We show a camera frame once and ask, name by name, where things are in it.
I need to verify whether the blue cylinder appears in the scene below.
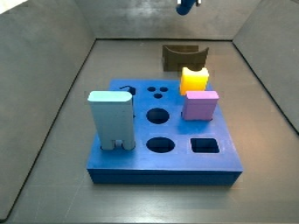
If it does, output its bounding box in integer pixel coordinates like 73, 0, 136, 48
176, 0, 198, 16

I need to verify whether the light blue arch block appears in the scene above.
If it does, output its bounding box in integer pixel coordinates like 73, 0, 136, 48
88, 91, 136, 151

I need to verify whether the purple block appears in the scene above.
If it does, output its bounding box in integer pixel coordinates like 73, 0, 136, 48
182, 91, 219, 121

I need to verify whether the blue shape-sorter block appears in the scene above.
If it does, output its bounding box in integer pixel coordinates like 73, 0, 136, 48
87, 80, 243, 186

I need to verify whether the yellow notched block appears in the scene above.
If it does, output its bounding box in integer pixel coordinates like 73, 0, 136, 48
180, 67, 210, 95

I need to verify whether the black curved cradle stand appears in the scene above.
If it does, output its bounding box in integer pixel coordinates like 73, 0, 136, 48
163, 45, 210, 72

